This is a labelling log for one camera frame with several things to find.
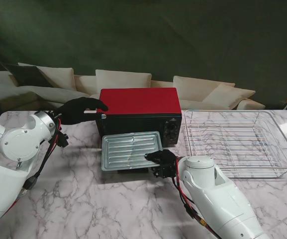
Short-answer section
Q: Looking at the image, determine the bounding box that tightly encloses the dark brown sofa cushion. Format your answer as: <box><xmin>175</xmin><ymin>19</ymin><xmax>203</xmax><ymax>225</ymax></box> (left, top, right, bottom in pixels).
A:
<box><xmin>0</xmin><ymin>62</ymin><xmax>53</xmax><ymax>88</ymax></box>

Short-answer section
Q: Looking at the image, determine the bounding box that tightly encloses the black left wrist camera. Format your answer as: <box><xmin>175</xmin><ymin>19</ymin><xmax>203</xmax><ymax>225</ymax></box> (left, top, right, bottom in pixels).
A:
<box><xmin>58</xmin><ymin>133</ymin><xmax>70</xmax><ymax>148</ymax></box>

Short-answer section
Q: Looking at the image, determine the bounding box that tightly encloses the red black toaster oven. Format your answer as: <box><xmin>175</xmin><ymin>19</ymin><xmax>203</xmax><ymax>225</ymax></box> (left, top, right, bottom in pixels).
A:
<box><xmin>95</xmin><ymin>87</ymin><xmax>183</xmax><ymax>150</ymax></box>

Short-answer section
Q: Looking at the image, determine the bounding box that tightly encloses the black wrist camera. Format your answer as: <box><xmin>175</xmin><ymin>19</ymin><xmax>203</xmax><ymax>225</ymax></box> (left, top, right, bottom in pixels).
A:
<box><xmin>58</xmin><ymin>133</ymin><xmax>70</xmax><ymax>148</ymax></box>
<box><xmin>152</xmin><ymin>163</ymin><xmax>176</xmax><ymax>179</ymax></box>

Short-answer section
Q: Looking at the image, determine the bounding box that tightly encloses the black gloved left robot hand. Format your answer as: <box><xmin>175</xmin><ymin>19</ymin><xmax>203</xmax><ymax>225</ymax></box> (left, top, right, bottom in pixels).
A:
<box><xmin>55</xmin><ymin>97</ymin><xmax>108</xmax><ymax>125</ymax></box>

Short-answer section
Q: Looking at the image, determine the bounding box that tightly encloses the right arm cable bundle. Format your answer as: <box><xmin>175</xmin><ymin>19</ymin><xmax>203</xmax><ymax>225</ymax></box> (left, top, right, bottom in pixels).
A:
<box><xmin>172</xmin><ymin>174</ymin><xmax>221</xmax><ymax>237</ymax></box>

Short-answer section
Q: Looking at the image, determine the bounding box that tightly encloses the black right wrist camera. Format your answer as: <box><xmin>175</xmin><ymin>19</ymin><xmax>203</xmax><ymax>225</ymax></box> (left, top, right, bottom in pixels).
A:
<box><xmin>152</xmin><ymin>163</ymin><xmax>176</xmax><ymax>179</ymax></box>

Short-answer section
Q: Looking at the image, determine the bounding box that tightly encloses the beige sofa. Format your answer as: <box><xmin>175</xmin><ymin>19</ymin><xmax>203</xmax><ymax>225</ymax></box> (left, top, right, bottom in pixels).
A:
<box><xmin>0</xmin><ymin>61</ymin><xmax>267</xmax><ymax>112</ymax></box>

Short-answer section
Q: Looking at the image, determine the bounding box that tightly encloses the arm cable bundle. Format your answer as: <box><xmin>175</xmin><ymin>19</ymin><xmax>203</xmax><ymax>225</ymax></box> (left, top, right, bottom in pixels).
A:
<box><xmin>8</xmin><ymin>119</ymin><xmax>64</xmax><ymax>207</ymax></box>
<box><xmin>172</xmin><ymin>174</ymin><xmax>221</xmax><ymax>237</ymax></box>

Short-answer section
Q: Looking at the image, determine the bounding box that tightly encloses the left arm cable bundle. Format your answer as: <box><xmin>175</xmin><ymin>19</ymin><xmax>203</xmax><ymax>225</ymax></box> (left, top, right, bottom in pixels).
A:
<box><xmin>8</xmin><ymin>119</ymin><xmax>64</xmax><ymax>207</ymax></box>

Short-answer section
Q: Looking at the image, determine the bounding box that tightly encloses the white wire dish rack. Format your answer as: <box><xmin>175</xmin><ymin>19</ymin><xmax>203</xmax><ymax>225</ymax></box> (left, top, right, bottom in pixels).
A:
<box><xmin>184</xmin><ymin>109</ymin><xmax>287</xmax><ymax>180</ymax></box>

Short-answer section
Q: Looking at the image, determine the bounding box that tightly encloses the ribbed metal baking tray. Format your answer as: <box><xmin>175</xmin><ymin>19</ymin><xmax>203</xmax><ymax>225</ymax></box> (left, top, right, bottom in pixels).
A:
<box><xmin>100</xmin><ymin>131</ymin><xmax>164</xmax><ymax>172</ymax></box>

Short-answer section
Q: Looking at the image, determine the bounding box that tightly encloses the long beige sofa cushion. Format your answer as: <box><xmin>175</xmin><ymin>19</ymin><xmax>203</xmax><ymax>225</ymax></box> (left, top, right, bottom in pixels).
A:
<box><xmin>17</xmin><ymin>85</ymin><xmax>89</xmax><ymax>108</ymax></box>

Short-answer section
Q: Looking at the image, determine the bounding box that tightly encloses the glass oven door black handle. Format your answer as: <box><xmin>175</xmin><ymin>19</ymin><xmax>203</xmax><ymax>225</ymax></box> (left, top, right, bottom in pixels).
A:
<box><xmin>117</xmin><ymin>169</ymin><xmax>150</xmax><ymax>176</ymax></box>

